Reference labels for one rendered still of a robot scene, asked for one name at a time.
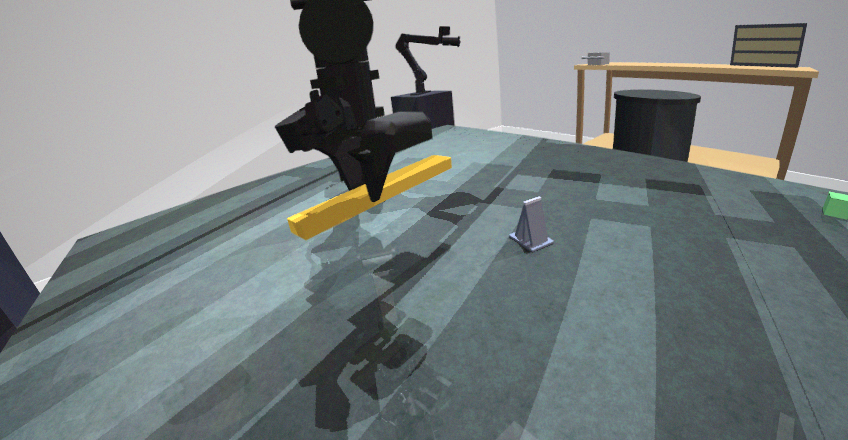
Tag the yellow bar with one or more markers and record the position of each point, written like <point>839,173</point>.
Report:
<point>319,218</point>

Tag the green block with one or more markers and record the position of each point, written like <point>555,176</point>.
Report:
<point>836,205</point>

